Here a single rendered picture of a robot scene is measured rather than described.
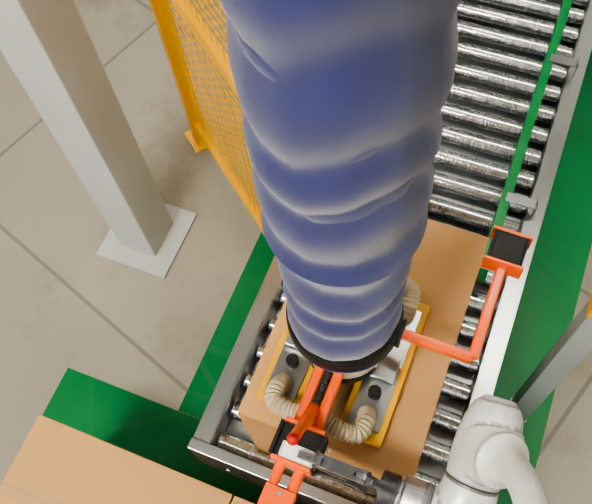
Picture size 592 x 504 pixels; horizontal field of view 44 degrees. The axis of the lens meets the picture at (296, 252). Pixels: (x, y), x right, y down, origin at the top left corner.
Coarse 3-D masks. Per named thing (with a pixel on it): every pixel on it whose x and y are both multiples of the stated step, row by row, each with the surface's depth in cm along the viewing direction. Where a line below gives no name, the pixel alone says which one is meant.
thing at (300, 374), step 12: (276, 348) 163; (288, 348) 162; (276, 360) 162; (288, 360) 158; (300, 360) 161; (276, 372) 160; (288, 372) 160; (300, 372) 159; (312, 372) 160; (264, 384) 159; (300, 384) 158; (288, 396) 157; (300, 396) 158
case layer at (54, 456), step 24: (48, 432) 201; (72, 432) 201; (24, 456) 198; (48, 456) 198; (72, 456) 198; (96, 456) 197; (120, 456) 197; (24, 480) 196; (48, 480) 195; (72, 480) 195; (96, 480) 194; (120, 480) 194; (144, 480) 194; (168, 480) 193; (192, 480) 193
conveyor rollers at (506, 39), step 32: (480, 0) 264; (512, 0) 259; (576, 0) 259; (480, 32) 254; (544, 32) 254; (576, 32) 251; (512, 64) 248; (448, 96) 247; (480, 96) 242; (544, 96) 242; (448, 128) 236; (512, 128) 235; (448, 160) 232; (480, 160) 231; (480, 192) 225; (480, 224) 222; (512, 224) 220; (448, 384) 199; (448, 416) 195; (224, 448) 196; (256, 448) 195; (448, 448) 192; (320, 480) 190
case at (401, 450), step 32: (416, 256) 173; (448, 256) 172; (480, 256) 172; (448, 288) 169; (448, 320) 165; (416, 352) 163; (256, 384) 162; (352, 384) 160; (416, 384) 159; (256, 416) 158; (416, 416) 156; (352, 448) 154; (384, 448) 154; (416, 448) 153
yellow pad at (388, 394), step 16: (416, 320) 163; (400, 368) 158; (368, 384) 157; (384, 384) 157; (400, 384) 157; (352, 400) 156; (368, 400) 156; (384, 400) 156; (352, 416) 154; (384, 416) 155; (384, 432) 153
